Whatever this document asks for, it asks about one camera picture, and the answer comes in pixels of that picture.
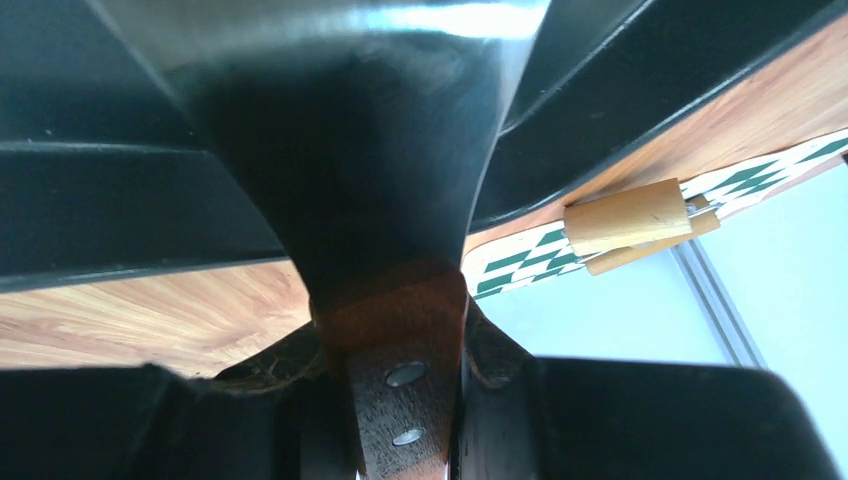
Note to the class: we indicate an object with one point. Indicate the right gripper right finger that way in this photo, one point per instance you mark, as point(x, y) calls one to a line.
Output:
point(528, 417)

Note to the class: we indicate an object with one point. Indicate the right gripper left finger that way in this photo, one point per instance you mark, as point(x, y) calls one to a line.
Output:
point(271, 416)

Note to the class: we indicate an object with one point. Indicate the wooden pastry roller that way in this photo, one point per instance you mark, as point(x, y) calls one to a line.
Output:
point(615, 230)

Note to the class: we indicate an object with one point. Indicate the black baking tray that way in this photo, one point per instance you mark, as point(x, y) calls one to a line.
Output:
point(103, 176)

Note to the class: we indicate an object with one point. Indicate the wooden handled metal scraper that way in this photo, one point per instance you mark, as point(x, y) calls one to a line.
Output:
point(362, 131)

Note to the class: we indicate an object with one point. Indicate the green white chess mat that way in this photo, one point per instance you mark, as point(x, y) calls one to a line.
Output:
point(544, 252)

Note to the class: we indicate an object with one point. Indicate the aluminium frame rail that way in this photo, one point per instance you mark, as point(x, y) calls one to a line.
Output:
point(720, 312)

